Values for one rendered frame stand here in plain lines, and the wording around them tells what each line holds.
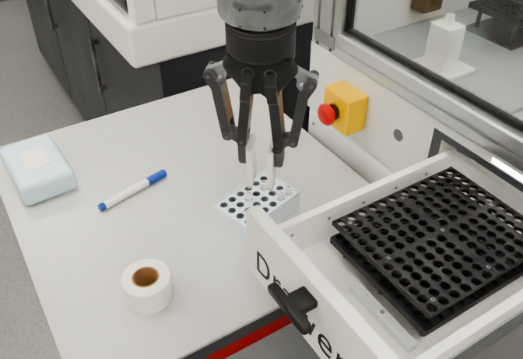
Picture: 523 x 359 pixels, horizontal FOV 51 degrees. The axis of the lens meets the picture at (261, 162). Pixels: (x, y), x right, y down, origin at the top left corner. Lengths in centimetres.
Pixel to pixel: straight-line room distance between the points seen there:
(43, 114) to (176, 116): 166
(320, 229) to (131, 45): 69
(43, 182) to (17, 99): 198
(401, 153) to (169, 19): 62
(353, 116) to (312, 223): 28
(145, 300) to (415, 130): 49
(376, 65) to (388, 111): 8
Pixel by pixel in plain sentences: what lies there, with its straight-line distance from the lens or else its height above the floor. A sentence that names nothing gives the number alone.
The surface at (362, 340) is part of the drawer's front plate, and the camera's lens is 58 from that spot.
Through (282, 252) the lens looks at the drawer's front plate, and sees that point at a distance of 66.
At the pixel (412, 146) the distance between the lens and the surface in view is 93.
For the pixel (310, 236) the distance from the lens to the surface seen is 77.
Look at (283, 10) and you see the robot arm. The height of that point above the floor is 120.
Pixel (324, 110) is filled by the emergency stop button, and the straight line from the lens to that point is 97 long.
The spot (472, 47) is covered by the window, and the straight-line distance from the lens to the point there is 82.
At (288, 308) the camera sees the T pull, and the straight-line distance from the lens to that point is 62.
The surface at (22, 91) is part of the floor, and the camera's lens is 304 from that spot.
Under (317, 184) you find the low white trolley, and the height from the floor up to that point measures 76.
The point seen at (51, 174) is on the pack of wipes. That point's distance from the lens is 102.
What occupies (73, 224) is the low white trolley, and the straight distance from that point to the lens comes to 97.
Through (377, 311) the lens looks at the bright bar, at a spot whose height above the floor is 85.
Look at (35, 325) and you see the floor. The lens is 186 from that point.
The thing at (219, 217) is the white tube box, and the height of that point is 78.
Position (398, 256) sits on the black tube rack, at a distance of 70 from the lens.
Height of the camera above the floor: 140
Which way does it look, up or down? 38 degrees down
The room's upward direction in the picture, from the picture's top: straight up
